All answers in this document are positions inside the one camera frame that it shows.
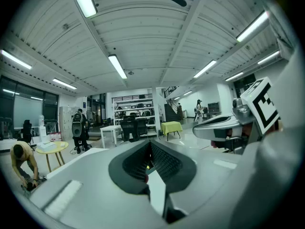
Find white flat box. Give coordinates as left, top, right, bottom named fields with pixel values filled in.
left=36, top=141, right=58, bottom=152

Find grey lockers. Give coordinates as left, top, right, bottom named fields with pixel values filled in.
left=59, top=106, right=77, bottom=138

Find person's right forearm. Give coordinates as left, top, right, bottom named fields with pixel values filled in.
left=273, top=119, right=285, bottom=135

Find white rectangular table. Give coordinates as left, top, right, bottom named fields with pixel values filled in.
left=100, top=125, right=122, bottom=149

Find large dark framed window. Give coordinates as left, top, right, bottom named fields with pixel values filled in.
left=0, top=75, right=60, bottom=128

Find shrink-wrapped bottle pack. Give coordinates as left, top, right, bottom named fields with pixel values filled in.
left=47, top=131, right=63, bottom=142

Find person's grey shirt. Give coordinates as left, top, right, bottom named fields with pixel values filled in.
left=228, top=39, right=305, bottom=229

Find yellow-green clothed table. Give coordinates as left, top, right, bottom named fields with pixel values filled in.
left=161, top=121, right=183, bottom=142

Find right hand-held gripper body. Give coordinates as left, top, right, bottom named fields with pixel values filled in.
left=225, top=76, right=281, bottom=155

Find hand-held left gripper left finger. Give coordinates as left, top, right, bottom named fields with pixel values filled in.
left=30, top=139, right=165, bottom=229

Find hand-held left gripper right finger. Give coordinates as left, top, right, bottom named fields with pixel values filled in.
left=151, top=139, right=240, bottom=216

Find white water dispenser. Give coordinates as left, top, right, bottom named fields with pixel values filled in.
left=38, top=114, right=48, bottom=143

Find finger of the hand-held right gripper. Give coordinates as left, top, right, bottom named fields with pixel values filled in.
left=199, top=115, right=238, bottom=125
left=193, top=120, right=240, bottom=142

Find dark staircase with railing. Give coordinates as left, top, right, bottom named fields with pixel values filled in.
left=164, top=86, right=184, bottom=122

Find grey backpack device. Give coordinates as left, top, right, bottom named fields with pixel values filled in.
left=72, top=112, right=83, bottom=137

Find white metal shelf rack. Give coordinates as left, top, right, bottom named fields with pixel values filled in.
left=112, top=98, right=158, bottom=138

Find round yellow wooden table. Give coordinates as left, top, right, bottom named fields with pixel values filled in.
left=35, top=141, right=70, bottom=173

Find grey cabinet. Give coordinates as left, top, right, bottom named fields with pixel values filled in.
left=207, top=101, right=221, bottom=115

